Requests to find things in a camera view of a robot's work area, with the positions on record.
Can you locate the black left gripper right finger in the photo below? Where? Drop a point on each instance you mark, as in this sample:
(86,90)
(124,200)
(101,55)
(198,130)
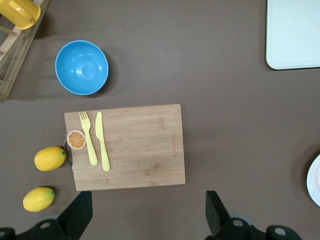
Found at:
(220,222)

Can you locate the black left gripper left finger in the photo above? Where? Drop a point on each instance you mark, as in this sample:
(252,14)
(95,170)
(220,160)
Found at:
(75,220)

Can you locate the white round plate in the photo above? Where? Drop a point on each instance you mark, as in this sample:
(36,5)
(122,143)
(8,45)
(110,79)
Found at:
(315,180)

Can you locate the yellow lemon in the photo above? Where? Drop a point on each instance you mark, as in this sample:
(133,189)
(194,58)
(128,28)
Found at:
(49,158)
(38,200)

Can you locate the yellow plastic fork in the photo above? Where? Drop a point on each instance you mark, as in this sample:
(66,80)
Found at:
(89,142)

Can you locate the yellow plastic knife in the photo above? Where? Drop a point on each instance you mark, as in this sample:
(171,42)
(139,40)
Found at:
(102,145)

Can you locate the toy orange slice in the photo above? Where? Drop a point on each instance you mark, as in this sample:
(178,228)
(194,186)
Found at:
(76,140)

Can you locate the wooden cutting board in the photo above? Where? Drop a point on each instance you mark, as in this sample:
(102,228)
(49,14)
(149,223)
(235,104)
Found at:
(140,150)

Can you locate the blue bowl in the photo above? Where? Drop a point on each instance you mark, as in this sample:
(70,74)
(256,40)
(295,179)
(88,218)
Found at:
(82,67)

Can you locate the wooden peg rack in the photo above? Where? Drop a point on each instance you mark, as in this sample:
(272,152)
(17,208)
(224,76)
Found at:
(17,57)

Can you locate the cream tray with bear print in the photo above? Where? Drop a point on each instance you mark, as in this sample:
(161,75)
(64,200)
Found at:
(292,35)

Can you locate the yellow plastic mug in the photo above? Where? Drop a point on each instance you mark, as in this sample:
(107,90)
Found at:
(17,12)

